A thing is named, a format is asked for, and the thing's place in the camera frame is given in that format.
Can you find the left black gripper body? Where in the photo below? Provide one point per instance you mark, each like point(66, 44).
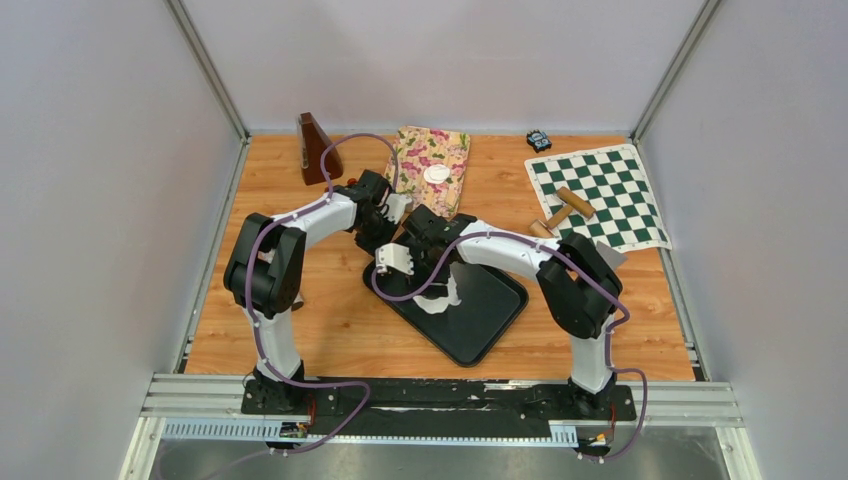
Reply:
point(380, 231)

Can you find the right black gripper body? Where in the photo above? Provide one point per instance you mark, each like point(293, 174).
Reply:
point(423, 256)

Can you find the black baking tray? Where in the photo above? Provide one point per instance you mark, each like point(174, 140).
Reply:
point(491, 301)

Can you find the wooden pastry roller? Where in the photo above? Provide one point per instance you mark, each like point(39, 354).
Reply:
point(571, 203)

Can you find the wooden handled metal scraper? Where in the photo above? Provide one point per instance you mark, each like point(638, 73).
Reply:
point(612, 257)

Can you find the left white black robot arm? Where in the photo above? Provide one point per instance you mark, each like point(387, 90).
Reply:
point(264, 271)

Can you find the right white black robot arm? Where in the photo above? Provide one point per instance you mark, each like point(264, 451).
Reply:
point(580, 288)

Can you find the floral rectangular tray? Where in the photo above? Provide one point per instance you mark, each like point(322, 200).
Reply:
point(417, 148)

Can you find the brown wooden metronome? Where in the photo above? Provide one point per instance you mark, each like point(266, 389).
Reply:
point(313, 142)

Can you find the small blue black toy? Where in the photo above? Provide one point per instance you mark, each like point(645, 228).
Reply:
point(538, 141)

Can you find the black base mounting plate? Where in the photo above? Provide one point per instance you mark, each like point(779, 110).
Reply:
point(401, 407)

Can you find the green white chess mat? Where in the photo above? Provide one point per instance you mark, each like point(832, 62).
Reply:
point(614, 182)

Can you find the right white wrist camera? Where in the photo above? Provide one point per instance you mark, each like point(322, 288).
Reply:
point(393, 256)

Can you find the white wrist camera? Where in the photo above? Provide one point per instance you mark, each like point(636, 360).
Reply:
point(396, 206)
point(393, 256)

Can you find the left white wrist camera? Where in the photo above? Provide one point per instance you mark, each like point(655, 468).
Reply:
point(396, 206)

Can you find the aluminium frame rail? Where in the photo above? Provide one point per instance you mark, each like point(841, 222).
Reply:
point(208, 407)

